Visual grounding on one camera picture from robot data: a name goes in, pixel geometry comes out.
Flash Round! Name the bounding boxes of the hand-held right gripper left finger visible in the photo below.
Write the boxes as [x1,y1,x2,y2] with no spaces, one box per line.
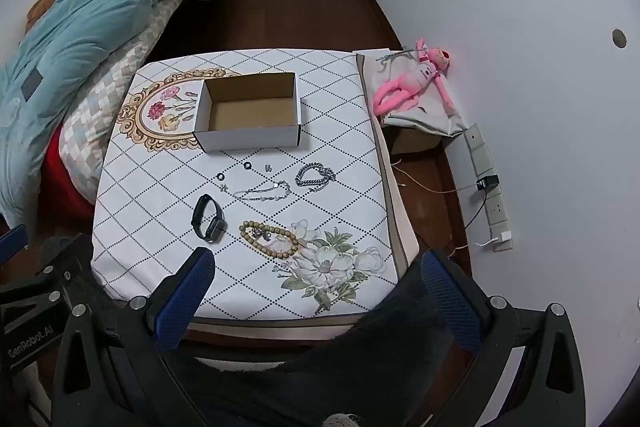
[52,247,216,427]

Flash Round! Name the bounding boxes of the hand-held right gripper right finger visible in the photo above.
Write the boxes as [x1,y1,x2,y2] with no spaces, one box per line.
[420,249,587,427]

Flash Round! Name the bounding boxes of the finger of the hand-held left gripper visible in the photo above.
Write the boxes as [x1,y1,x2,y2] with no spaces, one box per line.
[0,225,29,266]
[0,257,71,309]

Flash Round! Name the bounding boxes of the black smartwatch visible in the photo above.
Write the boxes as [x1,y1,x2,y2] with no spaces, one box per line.
[191,194,229,243]

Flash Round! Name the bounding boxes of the beaded necklace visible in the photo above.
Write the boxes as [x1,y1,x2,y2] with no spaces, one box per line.
[239,220,301,260]

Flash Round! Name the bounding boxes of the cardboard box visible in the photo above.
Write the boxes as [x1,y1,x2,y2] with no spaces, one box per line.
[194,72,302,153]

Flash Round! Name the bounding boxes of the red cloth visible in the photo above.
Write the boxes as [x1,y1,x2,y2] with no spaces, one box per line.
[42,124,96,219]

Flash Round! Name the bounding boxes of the grey power strip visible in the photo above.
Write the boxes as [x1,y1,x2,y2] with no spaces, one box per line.
[462,122,515,252]

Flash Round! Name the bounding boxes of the dark fleece clothing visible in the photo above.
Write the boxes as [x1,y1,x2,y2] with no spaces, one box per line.
[165,257,482,427]

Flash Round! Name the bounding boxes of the checkered patterned mattress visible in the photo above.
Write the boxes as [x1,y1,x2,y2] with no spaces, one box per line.
[58,0,185,204]

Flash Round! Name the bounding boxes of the pink plush toy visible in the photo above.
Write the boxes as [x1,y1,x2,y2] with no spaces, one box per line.
[372,36,457,117]

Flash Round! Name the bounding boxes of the floral diamond pattern tablecloth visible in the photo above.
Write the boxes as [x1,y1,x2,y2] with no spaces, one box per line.
[91,48,419,324]

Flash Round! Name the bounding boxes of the brown rounded object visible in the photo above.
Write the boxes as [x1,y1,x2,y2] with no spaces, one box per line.
[26,0,62,28]

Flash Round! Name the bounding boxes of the teal quilted duvet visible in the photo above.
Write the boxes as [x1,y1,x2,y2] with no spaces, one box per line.
[0,0,239,222]

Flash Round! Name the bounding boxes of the black cable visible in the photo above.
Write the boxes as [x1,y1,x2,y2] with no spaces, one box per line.
[462,189,489,234]

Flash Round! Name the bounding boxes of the white cable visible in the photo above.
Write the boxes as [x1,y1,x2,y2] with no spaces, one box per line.
[394,161,481,196]

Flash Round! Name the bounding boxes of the thin silver necklace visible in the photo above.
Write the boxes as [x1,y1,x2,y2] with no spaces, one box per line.
[227,179,294,203]

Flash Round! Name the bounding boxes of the chunky silver chain bracelet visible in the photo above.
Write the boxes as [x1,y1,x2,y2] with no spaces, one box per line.
[294,162,337,194]

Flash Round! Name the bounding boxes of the grey wire hanger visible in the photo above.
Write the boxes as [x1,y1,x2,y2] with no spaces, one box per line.
[377,49,417,65]

